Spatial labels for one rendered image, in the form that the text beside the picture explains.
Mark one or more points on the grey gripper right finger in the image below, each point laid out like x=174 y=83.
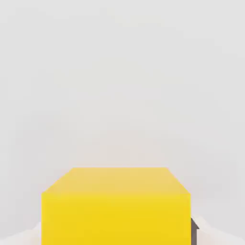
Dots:
x=210 y=234

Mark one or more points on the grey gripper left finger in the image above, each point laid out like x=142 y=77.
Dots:
x=28 y=237

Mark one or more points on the small yellow cube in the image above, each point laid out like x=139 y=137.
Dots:
x=116 y=210

